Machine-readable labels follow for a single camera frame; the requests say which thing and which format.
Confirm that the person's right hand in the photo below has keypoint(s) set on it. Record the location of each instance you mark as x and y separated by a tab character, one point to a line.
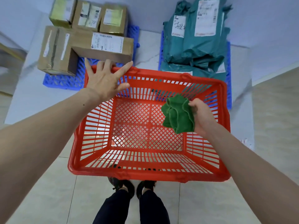
205	118

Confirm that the person's left hand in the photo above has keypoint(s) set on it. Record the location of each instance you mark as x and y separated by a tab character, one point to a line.
105	83

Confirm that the green cloth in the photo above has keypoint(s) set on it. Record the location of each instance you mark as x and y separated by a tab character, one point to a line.
179	116

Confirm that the blue plastic pallet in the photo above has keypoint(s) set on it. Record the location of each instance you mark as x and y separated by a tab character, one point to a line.
229	90
63	82

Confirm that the large taped cardboard box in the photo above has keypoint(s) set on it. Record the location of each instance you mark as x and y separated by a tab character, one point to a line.
67	65

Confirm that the long cardboard box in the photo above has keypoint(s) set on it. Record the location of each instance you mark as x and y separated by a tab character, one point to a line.
81	41

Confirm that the small cardboard box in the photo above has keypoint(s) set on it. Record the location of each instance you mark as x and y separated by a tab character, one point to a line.
112	30

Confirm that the taped brown cardboard box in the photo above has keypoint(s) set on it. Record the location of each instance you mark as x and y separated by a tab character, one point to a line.
77	26

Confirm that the handwritten label teal mailer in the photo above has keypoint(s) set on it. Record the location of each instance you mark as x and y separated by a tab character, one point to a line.
170	48

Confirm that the red plastic basket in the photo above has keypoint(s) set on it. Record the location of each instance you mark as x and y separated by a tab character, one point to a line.
149	172

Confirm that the yellow label cardboard box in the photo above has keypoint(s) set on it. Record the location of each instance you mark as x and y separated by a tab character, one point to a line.
58	20

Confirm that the person's left forearm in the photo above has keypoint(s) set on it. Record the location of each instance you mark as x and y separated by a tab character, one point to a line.
42	137

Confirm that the person's right forearm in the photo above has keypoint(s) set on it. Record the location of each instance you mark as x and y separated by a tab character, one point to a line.
252	172

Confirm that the person's black right shoe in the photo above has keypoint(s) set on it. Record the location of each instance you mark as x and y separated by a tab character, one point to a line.
146	185

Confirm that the person's black shoe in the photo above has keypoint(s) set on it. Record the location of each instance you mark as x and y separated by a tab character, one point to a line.
121	184
146	185

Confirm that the person's black left shoe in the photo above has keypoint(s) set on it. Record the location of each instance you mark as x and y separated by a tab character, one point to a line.
121	184

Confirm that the person's right leg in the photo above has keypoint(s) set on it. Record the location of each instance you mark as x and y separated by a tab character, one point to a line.
154	207

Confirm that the person's leg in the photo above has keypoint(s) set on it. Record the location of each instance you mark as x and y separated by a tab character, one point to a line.
114	207
154	207

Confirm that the person's left leg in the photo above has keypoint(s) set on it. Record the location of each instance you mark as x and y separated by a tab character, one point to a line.
114	207

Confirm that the wooden chair dark seat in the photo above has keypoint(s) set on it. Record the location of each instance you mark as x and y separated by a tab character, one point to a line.
9	55

